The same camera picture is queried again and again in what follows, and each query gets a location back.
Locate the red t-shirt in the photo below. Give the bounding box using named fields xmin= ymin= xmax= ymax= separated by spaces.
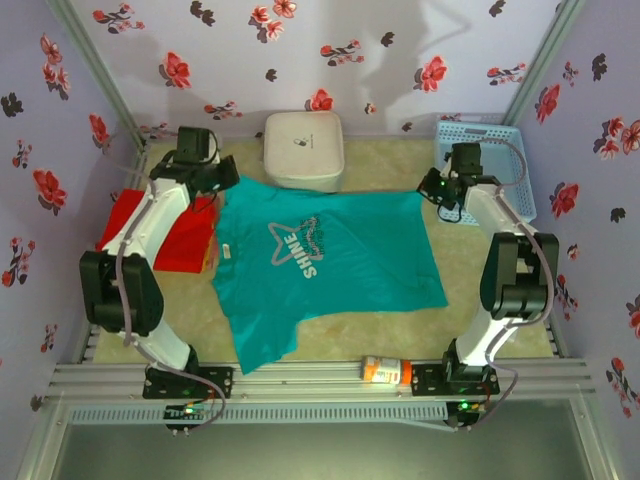
xmin=94 ymin=188 xmax=221 ymax=274

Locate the teal t-shirt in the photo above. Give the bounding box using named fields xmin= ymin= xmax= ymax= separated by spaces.
xmin=210 ymin=175 xmax=449 ymax=376

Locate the blue plastic basket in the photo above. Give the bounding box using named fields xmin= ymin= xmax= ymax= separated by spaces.
xmin=432 ymin=119 xmax=538 ymax=226

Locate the white square lidded box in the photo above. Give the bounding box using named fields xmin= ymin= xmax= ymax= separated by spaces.
xmin=263 ymin=110 xmax=346 ymax=194

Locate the orange white pill bottle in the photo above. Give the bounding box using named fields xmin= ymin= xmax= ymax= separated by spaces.
xmin=361 ymin=355 xmax=414 ymax=387

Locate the small circuit board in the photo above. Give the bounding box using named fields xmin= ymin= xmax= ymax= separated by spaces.
xmin=447 ymin=398 xmax=489 ymax=432
xmin=164 ymin=402 xmax=211 ymax=436

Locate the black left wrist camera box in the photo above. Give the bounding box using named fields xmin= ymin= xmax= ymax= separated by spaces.
xmin=176 ymin=125 xmax=220 ymax=164

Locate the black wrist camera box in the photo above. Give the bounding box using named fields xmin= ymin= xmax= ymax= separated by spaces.
xmin=176 ymin=125 xmax=220 ymax=164
xmin=448 ymin=142 xmax=485 ymax=177

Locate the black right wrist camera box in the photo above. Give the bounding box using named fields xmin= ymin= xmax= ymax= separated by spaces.
xmin=448 ymin=142 xmax=485 ymax=177

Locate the aluminium frame side rail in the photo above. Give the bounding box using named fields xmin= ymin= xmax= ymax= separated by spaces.
xmin=14 ymin=142 xmax=151 ymax=480
xmin=518 ymin=219 xmax=626 ymax=480

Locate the aluminium frame corner post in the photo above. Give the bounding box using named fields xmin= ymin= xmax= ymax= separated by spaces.
xmin=501 ymin=0 xmax=587 ymax=126
xmin=47 ymin=0 xmax=151 ymax=149

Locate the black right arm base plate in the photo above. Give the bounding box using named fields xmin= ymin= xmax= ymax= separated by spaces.
xmin=412 ymin=363 xmax=501 ymax=397

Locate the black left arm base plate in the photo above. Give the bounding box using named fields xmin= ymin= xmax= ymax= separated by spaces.
xmin=143 ymin=364 xmax=235 ymax=400

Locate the aluminium front rail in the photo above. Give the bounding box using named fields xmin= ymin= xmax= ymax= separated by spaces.
xmin=49 ymin=359 xmax=596 ymax=401

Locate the grey slotted cable duct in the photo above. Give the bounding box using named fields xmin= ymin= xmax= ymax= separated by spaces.
xmin=67 ymin=402 xmax=449 ymax=426

